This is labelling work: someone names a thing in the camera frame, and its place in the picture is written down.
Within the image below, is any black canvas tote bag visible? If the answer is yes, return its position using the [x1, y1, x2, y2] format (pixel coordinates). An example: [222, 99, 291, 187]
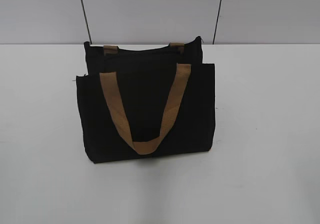
[75, 37, 216, 163]

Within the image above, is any tan front bag handle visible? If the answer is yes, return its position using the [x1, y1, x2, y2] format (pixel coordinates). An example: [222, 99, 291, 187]
[99, 64, 192, 155]

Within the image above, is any tan bag handle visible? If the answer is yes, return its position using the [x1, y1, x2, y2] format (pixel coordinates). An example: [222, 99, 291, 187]
[99, 64, 192, 155]
[103, 43, 185, 56]

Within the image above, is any tan rear bag handle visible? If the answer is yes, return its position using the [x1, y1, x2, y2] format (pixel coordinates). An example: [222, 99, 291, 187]
[103, 43, 185, 56]

